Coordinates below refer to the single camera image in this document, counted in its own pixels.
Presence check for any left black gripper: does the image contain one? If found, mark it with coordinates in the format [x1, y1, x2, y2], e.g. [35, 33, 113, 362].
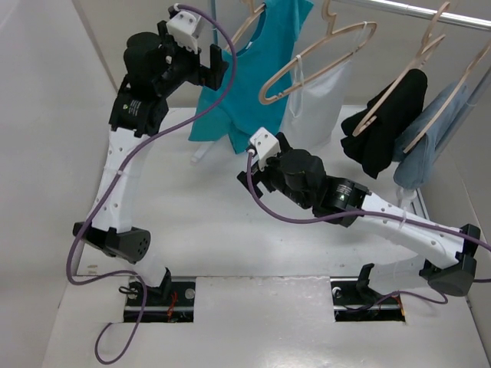
[154, 21, 228, 97]

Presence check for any teal t shirt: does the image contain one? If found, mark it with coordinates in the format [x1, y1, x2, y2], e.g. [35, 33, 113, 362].
[188, 1, 314, 153]

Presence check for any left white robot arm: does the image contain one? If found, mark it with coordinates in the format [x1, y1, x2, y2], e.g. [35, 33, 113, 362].
[73, 11, 229, 304]

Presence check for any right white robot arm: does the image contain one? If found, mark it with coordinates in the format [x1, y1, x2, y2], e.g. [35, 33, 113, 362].
[237, 128, 482, 302]

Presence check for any wooden hanger with white cloth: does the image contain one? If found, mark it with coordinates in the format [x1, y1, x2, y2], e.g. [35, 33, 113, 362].
[259, 0, 378, 104]

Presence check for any wooden hanger with black cloth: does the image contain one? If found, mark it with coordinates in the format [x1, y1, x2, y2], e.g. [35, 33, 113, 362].
[352, 2, 450, 136]

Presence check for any wooden hanger with blue cloth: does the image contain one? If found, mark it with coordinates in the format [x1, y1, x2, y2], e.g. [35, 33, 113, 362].
[404, 40, 491, 153]

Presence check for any white cloth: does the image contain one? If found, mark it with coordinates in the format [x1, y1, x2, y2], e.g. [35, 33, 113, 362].
[279, 22, 353, 149]

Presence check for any black cloth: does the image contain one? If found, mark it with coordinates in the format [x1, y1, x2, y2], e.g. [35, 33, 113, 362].
[341, 69, 427, 179]

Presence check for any light blue cloth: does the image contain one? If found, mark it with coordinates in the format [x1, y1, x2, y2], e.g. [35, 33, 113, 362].
[392, 82, 470, 190]

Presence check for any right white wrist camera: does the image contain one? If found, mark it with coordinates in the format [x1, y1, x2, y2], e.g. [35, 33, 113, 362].
[249, 127, 281, 171]

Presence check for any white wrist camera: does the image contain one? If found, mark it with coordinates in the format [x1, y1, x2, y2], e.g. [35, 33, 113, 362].
[249, 127, 281, 171]
[166, 4, 203, 54]

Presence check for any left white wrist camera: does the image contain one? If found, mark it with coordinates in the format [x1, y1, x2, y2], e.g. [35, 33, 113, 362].
[166, 4, 203, 54]

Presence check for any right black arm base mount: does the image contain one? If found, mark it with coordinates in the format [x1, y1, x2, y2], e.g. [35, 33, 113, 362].
[330, 264, 406, 322]

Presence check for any aluminium rail at right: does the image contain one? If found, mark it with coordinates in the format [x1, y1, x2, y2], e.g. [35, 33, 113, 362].
[412, 189, 430, 220]

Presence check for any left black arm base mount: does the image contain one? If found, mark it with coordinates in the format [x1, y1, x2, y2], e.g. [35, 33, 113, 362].
[118, 270, 196, 324]

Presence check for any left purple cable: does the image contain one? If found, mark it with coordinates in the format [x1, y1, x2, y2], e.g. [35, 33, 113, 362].
[66, 3, 238, 365]

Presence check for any purple cable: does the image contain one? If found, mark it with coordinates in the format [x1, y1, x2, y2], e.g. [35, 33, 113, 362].
[66, 3, 238, 365]
[245, 147, 491, 306]

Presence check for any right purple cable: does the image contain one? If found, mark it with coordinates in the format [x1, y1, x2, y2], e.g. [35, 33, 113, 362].
[245, 147, 491, 306]

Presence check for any white clothes rack frame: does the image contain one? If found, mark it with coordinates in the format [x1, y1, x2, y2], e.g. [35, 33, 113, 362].
[190, 0, 490, 207]

